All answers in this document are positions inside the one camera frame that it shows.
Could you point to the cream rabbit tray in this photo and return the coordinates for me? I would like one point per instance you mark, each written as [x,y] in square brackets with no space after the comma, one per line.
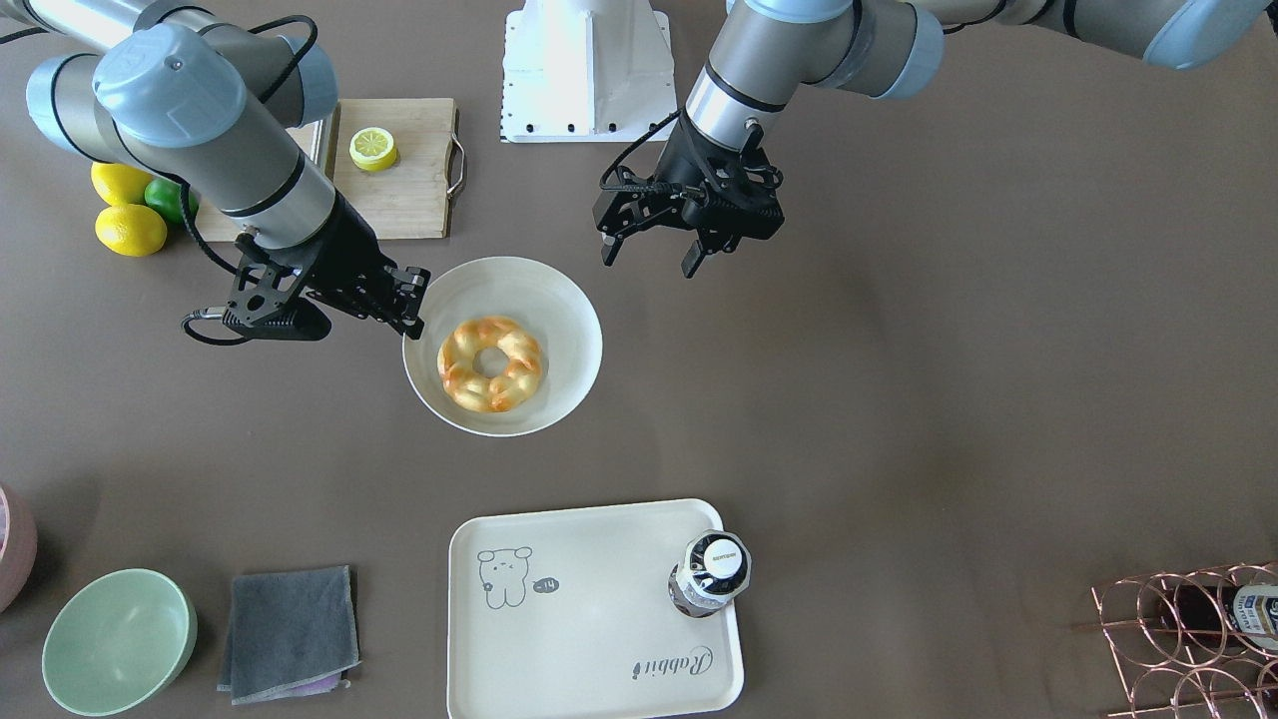
[566,614]

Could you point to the copper wire bottle rack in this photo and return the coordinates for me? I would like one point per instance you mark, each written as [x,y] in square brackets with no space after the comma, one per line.
[1161,673]

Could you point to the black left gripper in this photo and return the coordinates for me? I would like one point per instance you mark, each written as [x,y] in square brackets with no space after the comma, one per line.
[682,160]

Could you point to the green bowl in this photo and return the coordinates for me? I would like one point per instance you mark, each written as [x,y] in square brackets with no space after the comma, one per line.
[120,640]

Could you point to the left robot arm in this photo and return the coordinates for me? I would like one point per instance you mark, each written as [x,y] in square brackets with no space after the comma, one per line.
[767,50]

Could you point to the bottle in rack upper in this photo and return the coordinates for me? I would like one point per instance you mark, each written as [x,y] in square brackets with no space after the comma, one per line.
[1233,616]

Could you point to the twisted glazed donut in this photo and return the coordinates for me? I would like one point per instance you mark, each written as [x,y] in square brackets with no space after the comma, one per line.
[490,364]

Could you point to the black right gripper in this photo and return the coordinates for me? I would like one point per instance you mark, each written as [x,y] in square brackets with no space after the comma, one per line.
[348,252]

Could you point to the pink bowl with ice cubes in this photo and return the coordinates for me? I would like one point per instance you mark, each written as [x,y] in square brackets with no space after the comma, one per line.
[20,542]

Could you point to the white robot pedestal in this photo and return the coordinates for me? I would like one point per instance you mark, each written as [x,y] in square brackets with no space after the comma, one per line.
[586,72]

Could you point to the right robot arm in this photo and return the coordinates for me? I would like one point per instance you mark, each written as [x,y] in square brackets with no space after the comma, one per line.
[171,88]

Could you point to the wooden cutting board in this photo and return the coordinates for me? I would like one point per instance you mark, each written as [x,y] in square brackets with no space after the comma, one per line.
[411,200]

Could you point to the white plate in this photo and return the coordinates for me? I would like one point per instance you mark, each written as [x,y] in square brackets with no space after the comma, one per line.
[546,303]

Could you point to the green lime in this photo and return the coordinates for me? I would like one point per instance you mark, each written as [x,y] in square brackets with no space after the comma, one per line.
[163,196]

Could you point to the dark tea bottle on tray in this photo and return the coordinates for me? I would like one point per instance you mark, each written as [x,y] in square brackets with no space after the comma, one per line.
[714,568]

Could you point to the yellow lemon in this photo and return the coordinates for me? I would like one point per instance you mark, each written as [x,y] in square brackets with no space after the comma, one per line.
[119,184]
[131,230]

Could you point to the grey folded cloth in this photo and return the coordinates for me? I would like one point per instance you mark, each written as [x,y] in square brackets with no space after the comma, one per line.
[290,634]

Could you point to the lemon half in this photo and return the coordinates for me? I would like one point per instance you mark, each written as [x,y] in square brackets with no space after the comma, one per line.
[373,149]

